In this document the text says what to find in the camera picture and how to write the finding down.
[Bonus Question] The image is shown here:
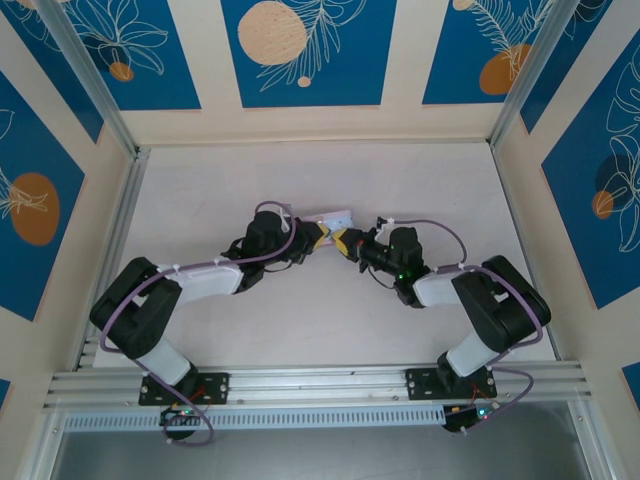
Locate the grey steel sheet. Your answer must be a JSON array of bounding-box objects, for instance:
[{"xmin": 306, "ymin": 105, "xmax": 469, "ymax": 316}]
[{"xmin": 48, "ymin": 399, "xmax": 592, "ymax": 480}]

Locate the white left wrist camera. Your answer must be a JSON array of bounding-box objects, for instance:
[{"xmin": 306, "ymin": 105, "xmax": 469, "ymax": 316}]
[{"xmin": 278, "ymin": 201, "xmax": 302, "ymax": 232}]

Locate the thin black right gripper cable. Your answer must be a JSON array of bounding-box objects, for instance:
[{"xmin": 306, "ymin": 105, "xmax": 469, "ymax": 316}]
[{"xmin": 357, "ymin": 264, "xmax": 399, "ymax": 291}]

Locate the aluminium side rail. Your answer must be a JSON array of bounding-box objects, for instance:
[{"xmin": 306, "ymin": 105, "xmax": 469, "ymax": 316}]
[
  {"xmin": 491, "ymin": 144, "xmax": 562, "ymax": 362},
  {"xmin": 73, "ymin": 148, "xmax": 152, "ymax": 372}
]

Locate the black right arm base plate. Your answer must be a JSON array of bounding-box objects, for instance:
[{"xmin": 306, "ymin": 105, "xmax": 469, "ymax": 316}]
[{"xmin": 405, "ymin": 366, "xmax": 499, "ymax": 402}]

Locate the long aluminium base rail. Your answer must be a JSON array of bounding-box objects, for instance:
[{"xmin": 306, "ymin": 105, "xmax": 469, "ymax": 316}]
[{"xmin": 41, "ymin": 361, "xmax": 597, "ymax": 410}]

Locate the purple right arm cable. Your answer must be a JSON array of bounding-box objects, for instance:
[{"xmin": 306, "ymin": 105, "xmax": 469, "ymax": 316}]
[{"xmin": 383, "ymin": 216, "xmax": 545, "ymax": 437}]

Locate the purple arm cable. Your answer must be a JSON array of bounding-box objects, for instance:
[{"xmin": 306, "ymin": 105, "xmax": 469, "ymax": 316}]
[
  {"xmin": 383, "ymin": 216, "xmax": 545, "ymax": 437},
  {"xmin": 99, "ymin": 199, "xmax": 302, "ymax": 447}
]

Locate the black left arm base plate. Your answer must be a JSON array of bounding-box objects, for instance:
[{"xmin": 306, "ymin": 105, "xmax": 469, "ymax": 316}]
[{"xmin": 138, "ymin": 371, "xmax": 232, "ymax": 407}]

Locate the white slotted cable duct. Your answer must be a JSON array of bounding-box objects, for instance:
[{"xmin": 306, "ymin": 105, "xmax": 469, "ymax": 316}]
[{"xmin": 63, "ymin": 404, "xmax": 447, "ymax": 433}]

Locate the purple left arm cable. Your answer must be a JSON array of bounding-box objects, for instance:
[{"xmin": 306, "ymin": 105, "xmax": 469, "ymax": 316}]
[{"xmin": 99, "ymin": 199, "xmax": 302, "ymax": 447}]

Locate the aluminium frame post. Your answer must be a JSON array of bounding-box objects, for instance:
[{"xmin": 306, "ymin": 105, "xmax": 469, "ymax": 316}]
[
  {"xmin": 36, "ymin": 0, "xmax": 152, "ymax": 157},
  {"xmin": 488, "ymin": 0, "xmax": 614, "ymax": 152}
]

